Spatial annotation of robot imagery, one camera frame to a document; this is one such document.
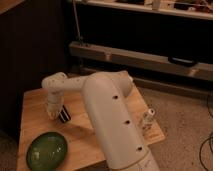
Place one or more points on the green glass bowl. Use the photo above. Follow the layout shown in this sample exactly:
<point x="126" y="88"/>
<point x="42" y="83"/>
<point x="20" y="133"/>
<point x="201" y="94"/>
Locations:
<point x="46" y="152"/>

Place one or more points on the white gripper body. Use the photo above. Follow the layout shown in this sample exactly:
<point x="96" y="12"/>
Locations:
<point x="54" y="104"/>

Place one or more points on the black case handle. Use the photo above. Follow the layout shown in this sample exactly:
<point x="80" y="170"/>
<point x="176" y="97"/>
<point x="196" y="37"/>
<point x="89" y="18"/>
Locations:
<point x="185" y="63"/>

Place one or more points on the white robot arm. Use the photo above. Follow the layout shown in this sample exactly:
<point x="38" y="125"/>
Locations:
<point x="104" y="96"/>

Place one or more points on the black whiteboard eraser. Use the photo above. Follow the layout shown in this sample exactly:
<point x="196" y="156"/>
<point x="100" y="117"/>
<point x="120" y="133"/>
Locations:
<point x="64" y="115"/>

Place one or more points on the white shelf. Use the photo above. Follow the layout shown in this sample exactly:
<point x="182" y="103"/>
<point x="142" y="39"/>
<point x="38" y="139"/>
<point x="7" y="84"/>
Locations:
<point x="142" y="8"/>

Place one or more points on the long grey case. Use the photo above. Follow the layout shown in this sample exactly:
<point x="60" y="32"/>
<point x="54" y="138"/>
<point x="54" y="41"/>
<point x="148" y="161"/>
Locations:
<point x="140" y="60"/>

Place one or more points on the clear plastic bottle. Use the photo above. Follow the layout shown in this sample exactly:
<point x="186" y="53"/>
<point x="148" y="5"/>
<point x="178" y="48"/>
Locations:
<point x="148" y="119"/>

